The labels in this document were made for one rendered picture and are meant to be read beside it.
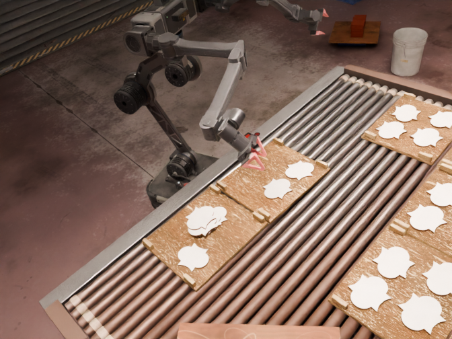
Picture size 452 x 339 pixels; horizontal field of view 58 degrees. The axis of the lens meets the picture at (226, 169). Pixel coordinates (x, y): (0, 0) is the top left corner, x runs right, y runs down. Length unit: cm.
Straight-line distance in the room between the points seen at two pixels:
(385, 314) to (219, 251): 64
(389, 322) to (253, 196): 74
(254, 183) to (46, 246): 195
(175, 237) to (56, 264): 160
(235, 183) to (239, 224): 25
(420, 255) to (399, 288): 16
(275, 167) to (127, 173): 191
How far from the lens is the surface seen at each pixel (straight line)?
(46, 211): 365
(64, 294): 181
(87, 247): 320
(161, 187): 301
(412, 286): 159
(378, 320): 151
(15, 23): 611
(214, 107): 153
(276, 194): 181
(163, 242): 175
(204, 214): 175
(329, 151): 205
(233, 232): 171
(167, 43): 193
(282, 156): 200
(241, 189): 187
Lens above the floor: 227
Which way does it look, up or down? 42 degrees down
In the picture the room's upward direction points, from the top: 12 degrees counter-clockwise
